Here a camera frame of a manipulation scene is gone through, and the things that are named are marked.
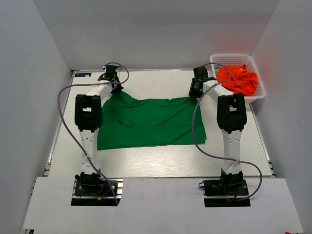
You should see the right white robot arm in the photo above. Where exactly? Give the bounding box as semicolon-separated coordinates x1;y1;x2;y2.
189;66;247;175

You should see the white plastic basket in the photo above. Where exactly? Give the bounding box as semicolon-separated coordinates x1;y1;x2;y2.
210;54;266;103

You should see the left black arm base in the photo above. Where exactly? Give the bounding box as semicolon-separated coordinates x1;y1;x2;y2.
71;172;123;207

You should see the green t-shirt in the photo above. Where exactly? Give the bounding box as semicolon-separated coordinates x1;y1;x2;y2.
97;92;207;151

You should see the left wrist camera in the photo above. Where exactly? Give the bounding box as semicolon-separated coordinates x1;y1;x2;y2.
103;65;119;79

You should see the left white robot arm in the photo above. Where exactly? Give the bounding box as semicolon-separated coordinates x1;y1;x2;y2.
75;72;123;174

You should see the orange t-shirt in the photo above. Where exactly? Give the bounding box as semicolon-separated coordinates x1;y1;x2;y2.
216;64;258;97

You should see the blue label sticker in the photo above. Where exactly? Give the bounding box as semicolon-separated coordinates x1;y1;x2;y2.
74;73;92;78

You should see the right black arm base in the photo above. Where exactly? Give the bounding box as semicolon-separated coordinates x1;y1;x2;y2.
198;172;251;208

